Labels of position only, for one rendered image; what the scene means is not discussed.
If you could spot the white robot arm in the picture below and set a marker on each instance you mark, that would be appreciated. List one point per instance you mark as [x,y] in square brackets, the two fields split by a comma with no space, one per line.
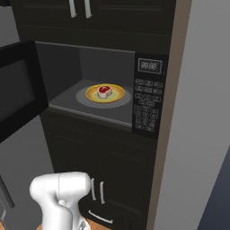
[57,194]

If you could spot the black microwave oven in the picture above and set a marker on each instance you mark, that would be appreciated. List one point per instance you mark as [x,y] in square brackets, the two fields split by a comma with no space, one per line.
[119,90]

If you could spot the red and white steak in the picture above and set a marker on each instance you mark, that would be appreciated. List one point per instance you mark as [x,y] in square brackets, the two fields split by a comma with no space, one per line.
[104,91]

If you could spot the black microwave door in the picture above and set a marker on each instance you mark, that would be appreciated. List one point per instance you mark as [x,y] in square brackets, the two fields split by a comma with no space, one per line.
[18,90]

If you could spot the yellow plate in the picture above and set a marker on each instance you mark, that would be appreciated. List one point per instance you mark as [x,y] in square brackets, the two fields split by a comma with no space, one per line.
[116,95]

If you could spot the dark cupboard door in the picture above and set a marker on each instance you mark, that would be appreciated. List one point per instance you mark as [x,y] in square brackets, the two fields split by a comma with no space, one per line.
[72,149]
[125,173]
[131,13]
[45,12]

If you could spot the dark drawer front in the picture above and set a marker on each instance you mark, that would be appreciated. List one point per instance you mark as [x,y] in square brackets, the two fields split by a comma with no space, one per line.
[104,214]

